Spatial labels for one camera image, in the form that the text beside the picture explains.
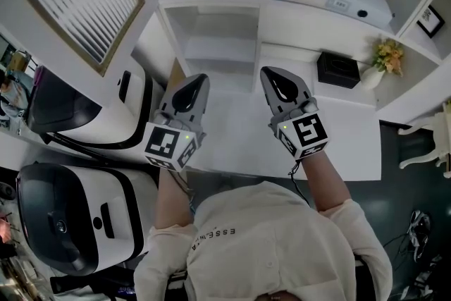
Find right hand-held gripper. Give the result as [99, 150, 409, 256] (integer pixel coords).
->
[259, 66, 330, 162]

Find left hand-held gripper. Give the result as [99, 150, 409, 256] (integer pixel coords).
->
[143, 73, 211, 173]

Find person's right forearm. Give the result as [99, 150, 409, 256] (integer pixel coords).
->
[297, 150, 354, 214]

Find person's left forearm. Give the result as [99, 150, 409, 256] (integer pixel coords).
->
[152, 168, 199, 232]

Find white open shelf cabinet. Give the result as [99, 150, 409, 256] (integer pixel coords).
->
[130, 0, 451, 125]

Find black tissue box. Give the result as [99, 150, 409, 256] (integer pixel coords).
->
[316, 50, 362, 90]

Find white and black machine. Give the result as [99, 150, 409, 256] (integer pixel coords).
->
[15, 162, 160, 277]
[25, 63, 155, 152]

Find white vase with yellow flowers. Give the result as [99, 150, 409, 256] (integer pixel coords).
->
[359, 37, 405, 92]

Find person's cream shirt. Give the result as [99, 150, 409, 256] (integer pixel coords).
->
[132, 180, 394, 301]

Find white ornate chair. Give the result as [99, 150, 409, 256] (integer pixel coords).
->
[397, 100, 451, 179]

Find black framed picture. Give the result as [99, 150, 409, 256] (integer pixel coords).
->
[416, 4, 446, 39]

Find black and white shoes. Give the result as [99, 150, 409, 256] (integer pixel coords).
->
[407, 209, 433, 263]

